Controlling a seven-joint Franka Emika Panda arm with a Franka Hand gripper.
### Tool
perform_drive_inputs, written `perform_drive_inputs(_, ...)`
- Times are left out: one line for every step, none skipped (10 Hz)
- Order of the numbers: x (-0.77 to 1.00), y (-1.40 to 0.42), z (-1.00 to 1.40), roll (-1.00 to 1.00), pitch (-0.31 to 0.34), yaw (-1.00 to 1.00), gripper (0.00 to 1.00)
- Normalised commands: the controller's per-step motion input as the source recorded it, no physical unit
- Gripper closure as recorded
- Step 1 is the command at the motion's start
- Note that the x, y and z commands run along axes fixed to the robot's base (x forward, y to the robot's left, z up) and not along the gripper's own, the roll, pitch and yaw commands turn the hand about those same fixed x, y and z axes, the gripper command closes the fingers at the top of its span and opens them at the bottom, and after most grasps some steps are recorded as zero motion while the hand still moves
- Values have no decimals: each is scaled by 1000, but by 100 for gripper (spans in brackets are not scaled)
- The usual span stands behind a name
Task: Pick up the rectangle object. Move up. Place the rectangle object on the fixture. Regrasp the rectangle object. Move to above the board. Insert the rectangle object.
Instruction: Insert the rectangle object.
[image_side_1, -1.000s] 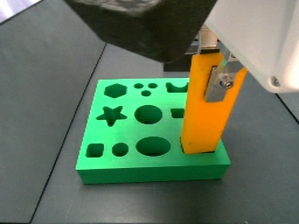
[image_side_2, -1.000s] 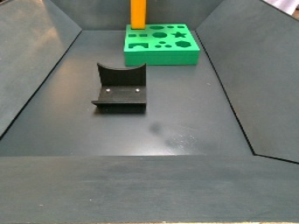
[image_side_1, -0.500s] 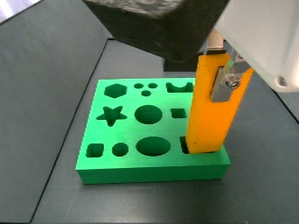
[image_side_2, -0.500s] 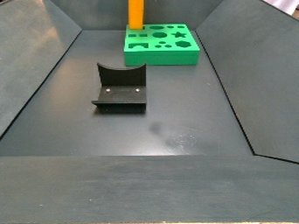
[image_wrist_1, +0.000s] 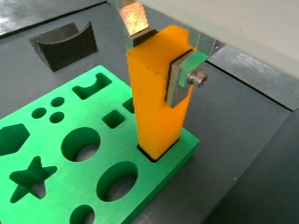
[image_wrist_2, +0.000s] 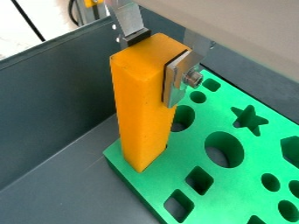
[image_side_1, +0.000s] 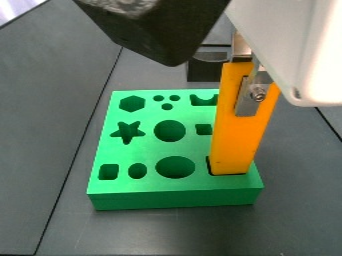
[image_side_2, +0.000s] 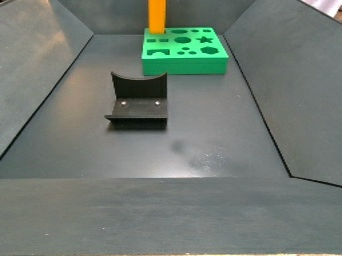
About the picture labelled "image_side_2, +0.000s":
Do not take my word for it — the orange rectangular block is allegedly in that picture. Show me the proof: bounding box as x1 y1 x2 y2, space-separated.
148 0 167 34

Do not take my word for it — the black curved fixture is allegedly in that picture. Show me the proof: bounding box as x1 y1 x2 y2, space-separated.
104 73 168 130

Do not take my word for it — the green foam shape board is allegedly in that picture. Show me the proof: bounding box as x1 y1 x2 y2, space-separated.
142 27 228 75

